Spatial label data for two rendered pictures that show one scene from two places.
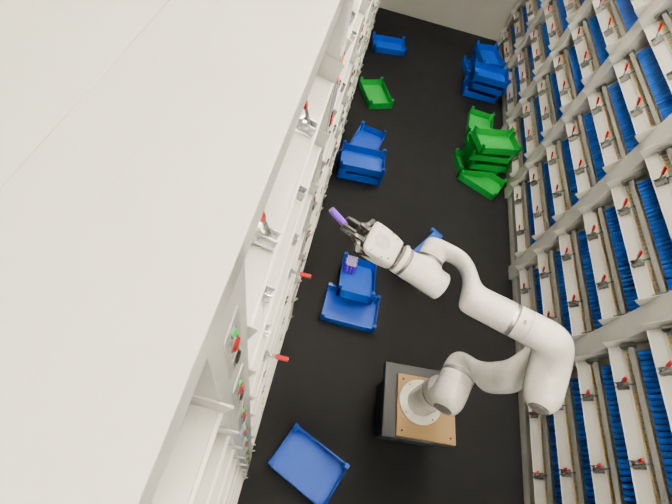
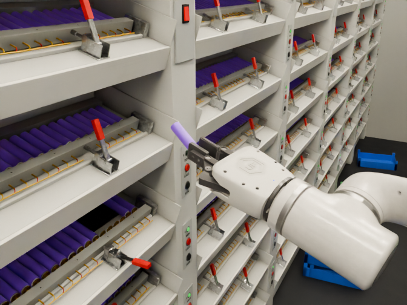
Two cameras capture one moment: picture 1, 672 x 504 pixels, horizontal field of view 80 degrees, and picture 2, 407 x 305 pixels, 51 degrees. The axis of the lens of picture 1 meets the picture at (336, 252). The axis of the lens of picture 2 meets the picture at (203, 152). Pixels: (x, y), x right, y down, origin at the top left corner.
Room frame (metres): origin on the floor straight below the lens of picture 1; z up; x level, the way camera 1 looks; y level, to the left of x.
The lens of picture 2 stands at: (0.13, -0.36, 1.42)
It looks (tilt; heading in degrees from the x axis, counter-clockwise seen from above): 22 degrees down; 32
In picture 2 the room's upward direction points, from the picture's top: straight up
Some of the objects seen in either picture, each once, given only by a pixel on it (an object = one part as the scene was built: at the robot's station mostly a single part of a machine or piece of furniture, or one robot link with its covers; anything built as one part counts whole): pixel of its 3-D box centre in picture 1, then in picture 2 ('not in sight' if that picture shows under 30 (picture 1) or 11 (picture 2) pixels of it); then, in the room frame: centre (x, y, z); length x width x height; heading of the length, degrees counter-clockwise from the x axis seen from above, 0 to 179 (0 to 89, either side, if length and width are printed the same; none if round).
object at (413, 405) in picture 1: (427, 397); not in sight; (0.55, -0.55, 0.39); 0.19 x 0.19 x 0.18
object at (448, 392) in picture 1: (445, 392); not in sight; (0.52, -0.54, 0.60); 0.19 x 0.12 x 0.24; 162
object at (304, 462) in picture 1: (308, 464); not in sight; (0.21, -0.17, 0.04); 0.30 x 0.20 x 0.08; 70
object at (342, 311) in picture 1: (350, 307); not in sight; (1.01, -0.17, 0.04); 0.30 x 0.20 x 0.08; 94
